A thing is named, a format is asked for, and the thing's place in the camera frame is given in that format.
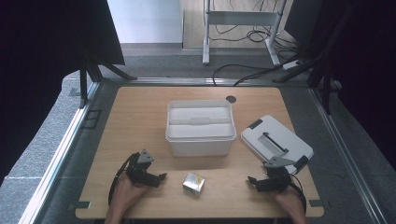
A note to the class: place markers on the small shiny packet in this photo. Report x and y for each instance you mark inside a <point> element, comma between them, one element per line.
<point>193,183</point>

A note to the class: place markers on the white plastic storage box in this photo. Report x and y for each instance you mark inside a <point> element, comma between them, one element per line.
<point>200,147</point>

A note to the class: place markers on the black floor hatch frame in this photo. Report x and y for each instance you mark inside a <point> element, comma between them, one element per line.
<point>91,119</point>

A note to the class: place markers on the white power strip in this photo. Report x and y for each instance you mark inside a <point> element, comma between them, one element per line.
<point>292,64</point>

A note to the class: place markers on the round grey table grommet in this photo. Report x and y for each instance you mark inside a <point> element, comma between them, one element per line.
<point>231,99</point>

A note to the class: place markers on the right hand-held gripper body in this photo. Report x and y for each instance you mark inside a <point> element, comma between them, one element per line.
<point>277,180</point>

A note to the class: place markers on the white metal stand frame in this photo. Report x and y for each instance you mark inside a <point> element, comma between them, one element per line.
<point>239,18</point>

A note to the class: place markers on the person's right hand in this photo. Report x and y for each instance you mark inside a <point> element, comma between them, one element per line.
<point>288,200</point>

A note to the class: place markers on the white plastic tray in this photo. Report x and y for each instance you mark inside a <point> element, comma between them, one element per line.
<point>199,130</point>

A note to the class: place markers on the aluminium floor rail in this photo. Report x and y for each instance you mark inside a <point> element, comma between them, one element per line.
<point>56,155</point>
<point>345,146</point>

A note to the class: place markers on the black tripod stand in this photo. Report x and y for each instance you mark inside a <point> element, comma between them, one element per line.
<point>325,74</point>
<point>93,73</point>

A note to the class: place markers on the person's left hand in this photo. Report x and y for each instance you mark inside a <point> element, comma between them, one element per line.
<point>126,196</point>

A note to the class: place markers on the black curtain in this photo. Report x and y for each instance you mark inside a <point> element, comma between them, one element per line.
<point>364,62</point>
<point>40,62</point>

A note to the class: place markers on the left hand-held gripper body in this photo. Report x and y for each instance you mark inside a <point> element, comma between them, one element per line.
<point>137,171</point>

